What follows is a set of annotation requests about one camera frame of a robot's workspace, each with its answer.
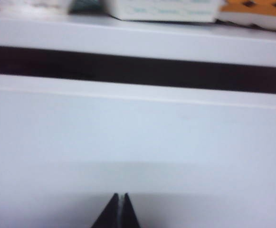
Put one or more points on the white plastic wrapped bundle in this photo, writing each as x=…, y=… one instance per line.
x=33, y=6

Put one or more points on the white cabinet drawer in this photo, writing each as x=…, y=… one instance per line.
x=152, y=142

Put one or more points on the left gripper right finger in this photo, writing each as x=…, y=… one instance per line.
x=129, y=213

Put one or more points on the orange package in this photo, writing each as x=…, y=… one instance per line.
x=247, y=7

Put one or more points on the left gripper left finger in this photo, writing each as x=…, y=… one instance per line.
x=111, y=213

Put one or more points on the white sideboard cabinet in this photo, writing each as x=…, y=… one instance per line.
x=128, y=40

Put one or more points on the white printed paper box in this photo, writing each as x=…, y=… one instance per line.
x=164, y=13

